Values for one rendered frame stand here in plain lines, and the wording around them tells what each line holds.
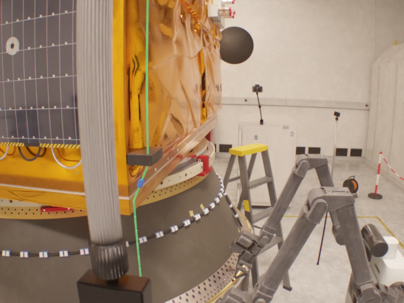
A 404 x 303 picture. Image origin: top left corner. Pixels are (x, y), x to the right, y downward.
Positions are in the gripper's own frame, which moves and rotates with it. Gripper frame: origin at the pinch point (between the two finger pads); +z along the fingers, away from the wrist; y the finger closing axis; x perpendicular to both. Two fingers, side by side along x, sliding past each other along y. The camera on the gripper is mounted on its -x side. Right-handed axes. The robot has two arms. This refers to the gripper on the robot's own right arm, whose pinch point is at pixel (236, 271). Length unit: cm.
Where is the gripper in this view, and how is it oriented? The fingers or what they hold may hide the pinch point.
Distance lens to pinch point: 159.0
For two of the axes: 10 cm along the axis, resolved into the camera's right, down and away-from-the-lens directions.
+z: -4.9, 8.2, 2.9
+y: -2.1, 2.1, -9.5
